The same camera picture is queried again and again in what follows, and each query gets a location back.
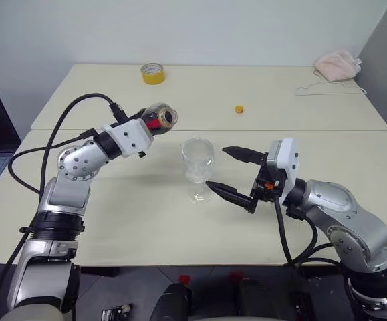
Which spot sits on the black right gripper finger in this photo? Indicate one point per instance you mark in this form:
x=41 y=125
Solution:
x=230 y=195
x=246 y=155

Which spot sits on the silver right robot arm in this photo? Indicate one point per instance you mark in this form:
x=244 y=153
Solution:
x=347 y=214

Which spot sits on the pink fluffy cloth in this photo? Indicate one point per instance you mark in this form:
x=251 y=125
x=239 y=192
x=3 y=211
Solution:
x=338 y=65

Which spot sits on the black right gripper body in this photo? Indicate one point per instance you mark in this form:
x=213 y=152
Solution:
x=266 y=182

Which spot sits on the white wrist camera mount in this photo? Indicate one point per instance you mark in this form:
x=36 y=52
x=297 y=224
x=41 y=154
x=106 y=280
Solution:
x=129 y=137
x=288 y=160

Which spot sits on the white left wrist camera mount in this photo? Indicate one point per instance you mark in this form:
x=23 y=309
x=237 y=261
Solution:
x=129 y=137

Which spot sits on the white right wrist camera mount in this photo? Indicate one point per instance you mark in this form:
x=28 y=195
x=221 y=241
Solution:
x=288 y=160

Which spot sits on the yellow bottle cap red print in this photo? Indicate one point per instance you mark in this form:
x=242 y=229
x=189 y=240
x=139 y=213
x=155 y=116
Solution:
x=239 y=109

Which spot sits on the black rounded shape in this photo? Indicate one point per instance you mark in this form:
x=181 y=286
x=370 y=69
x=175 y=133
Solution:
x=173 y=302

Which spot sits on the small black metal device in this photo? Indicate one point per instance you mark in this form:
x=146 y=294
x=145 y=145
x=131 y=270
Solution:
x=116 y=313

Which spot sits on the yellow adhesive tape roll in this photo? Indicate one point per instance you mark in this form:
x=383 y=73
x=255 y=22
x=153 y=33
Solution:
x=153 y=77

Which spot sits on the clear plastic dark drink bottle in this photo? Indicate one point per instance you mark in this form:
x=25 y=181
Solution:
x=153 y=115

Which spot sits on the clear wine glass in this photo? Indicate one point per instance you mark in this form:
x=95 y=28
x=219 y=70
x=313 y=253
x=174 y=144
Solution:
x=198 y=157

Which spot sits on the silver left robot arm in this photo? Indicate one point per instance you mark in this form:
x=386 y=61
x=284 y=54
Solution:
x=66 y=187

